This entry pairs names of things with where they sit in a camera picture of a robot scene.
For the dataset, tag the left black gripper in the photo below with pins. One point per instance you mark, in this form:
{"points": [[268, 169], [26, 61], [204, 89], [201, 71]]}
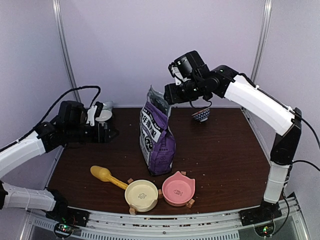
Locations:
{"points": [[104, 137]]}

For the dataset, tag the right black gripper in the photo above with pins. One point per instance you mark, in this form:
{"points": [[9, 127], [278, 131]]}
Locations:
{"points": [[172, 97]]}

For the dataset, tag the yellow plastic scoop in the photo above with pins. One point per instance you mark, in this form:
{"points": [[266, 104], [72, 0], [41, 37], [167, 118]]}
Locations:
{"points": [[104, 175]]}

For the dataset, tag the purple puppy food bag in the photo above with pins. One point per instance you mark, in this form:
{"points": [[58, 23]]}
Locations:
{"points": [[156, 141]]}

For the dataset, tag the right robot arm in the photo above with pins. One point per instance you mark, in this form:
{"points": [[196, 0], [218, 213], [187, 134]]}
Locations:
{"points": [[193, 80]]}

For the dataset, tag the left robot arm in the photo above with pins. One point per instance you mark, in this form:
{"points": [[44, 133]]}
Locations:
{"points": [[73, 124]]}

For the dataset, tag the cream pet bowl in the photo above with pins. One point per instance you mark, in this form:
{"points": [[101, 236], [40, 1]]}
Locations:
{"points": [[141, 195]]}

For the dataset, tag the pink cat-ear pet bowl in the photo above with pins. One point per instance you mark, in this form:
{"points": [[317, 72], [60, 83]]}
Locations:
{"points": [[178, 189]]}

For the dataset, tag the dark blue white bowl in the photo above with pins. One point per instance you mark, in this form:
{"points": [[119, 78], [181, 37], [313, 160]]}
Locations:
{"points": [[104, 116]]}

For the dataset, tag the grey bowl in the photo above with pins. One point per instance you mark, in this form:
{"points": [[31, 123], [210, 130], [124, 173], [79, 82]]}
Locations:
{"points": [[109, 105]]}

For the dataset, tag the blue zigzag patterned bowl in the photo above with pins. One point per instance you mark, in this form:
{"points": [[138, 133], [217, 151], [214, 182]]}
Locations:
{"points": [[201, 115]]}

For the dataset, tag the wooden block between bowls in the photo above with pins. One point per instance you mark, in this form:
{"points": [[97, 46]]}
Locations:
{"points": [[160, 193]]}

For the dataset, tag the wooden block front left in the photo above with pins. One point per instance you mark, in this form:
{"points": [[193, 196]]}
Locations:
{"points": [[132, 211]]}

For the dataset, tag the wooden block front right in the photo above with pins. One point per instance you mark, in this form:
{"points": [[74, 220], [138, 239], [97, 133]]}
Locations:
{"points": [[190, 203]]}

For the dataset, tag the left circuit board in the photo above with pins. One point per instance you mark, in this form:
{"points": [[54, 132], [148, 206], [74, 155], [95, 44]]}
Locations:
{"points": [[63, 231]]}

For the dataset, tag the circuit board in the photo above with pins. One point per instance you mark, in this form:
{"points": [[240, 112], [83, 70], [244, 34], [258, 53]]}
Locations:
{"points": [[264, 230], [63, 231]]}

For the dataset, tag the right circuit board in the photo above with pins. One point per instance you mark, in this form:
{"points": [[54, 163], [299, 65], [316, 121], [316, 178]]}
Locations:
{"points": [[264, 230]]}

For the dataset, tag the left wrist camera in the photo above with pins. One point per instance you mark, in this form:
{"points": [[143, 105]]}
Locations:
{"points": [[93, 112]]}

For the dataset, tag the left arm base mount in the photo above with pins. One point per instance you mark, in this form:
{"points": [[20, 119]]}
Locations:
{"points": [[64, 214]]}

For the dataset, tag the right aluminium frame post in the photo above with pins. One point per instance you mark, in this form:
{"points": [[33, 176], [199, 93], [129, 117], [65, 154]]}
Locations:
{"points": [[264, 30]]}

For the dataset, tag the aluminium frame post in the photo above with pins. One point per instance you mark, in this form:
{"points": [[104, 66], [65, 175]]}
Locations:
{"points": [[56, 4], [264, 30]]}

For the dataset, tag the left aluminium frame post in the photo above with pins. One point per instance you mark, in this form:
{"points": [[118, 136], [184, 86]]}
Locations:
{"points": [[56, 4]]}

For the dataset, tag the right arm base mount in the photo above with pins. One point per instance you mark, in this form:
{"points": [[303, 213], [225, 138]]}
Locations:
{"points": [[266, 211]]}

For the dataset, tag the front aluminium rail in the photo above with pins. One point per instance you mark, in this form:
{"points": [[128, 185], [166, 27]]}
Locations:
{"points": [[223, 225]]}

